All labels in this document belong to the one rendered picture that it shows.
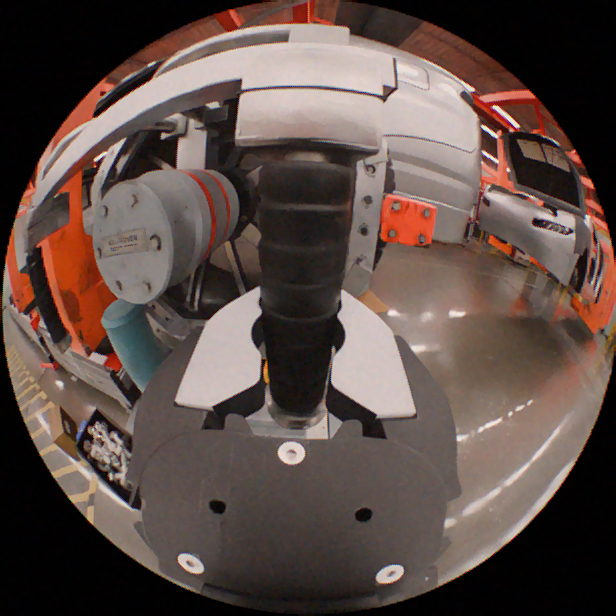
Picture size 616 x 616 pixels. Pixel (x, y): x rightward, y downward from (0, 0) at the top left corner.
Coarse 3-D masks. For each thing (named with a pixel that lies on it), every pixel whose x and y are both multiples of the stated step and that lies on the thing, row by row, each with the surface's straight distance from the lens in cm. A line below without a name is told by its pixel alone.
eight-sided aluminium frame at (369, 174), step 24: (120, 144) 47; (384, 144) 32; (120, 168) 51; (360, 168) 30; (384, 168) 31; (96, 192) 51; (360, 192) 30; (360, 216) 30; (360, 240) 31; (360, 264) 33; (360, 288) 34; (168, 312) 51; (168, 336) 48
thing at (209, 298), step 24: (144, 144) 53; (168, 144) 58; (144, 168) 57; (168, 168) 49; (240, 168) 45; (240, 192) 46; (240, 216) 46; (240, 264) 46; (168, 288) 56; (192, 288) 52; (216, 288) 60; (240, 288) 47; (192, 312) 53; (216, 312) 51
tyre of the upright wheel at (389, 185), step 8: (136, 152) 54; (128, 168) 55; (392, 176) 41; (384, 184) 40; (392, 184) 40; (384, 192) 40; (392, 192) 41; (376, 248) 41; (376, 256) 42; (160, 296) 56; (168, 304) 55; (176, 312) 55; (184, 312) 54
